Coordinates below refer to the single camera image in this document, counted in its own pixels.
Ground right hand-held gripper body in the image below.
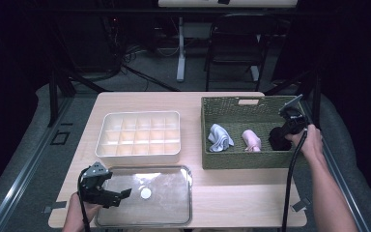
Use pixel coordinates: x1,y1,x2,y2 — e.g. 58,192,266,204
278,94,309,134

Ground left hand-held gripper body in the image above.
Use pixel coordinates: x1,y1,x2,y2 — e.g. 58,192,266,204
77,161,114,207

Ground black sock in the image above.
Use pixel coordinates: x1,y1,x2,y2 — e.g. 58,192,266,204
268,126,293,152

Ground green woven basket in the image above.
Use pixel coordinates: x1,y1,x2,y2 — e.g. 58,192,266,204
200,95,323,170

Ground pink sock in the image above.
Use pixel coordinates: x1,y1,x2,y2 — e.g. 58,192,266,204
241,129,263,153

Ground white divided organizer box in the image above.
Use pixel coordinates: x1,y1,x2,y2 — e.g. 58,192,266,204
95,110,182,167

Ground light blue sock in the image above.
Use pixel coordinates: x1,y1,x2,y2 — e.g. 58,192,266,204
207,123,235,153

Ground person's right hand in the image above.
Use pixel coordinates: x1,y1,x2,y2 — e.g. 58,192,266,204
284,125,324,160

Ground person's left hand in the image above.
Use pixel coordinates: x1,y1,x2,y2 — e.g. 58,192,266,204
67,192,102,223

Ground black metal stand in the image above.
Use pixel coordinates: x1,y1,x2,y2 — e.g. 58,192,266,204
47,69,110,128
264,69,323,131

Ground grey tape strip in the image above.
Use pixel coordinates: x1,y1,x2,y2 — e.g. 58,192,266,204
43,200,68,215
290,197,312,213

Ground metal tray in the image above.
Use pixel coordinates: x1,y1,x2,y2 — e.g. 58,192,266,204
94,164,194,227

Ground black folding chair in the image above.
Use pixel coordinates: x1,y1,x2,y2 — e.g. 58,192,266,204
204,13,279,92

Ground white desk leg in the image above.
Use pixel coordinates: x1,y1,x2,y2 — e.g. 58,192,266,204
176,16,186,83

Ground left hand-held gripper cable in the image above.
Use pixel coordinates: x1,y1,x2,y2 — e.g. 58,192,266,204
76,167,91,232

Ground hand-held gripper cable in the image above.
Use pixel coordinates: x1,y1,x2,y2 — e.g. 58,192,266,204
280,128,308,232
76,167,91,232

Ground right hand-held gripper cable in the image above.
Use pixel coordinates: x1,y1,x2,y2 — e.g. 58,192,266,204
280,128,308,232

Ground black floor cables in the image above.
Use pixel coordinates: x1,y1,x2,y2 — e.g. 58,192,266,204
122,44,180,92

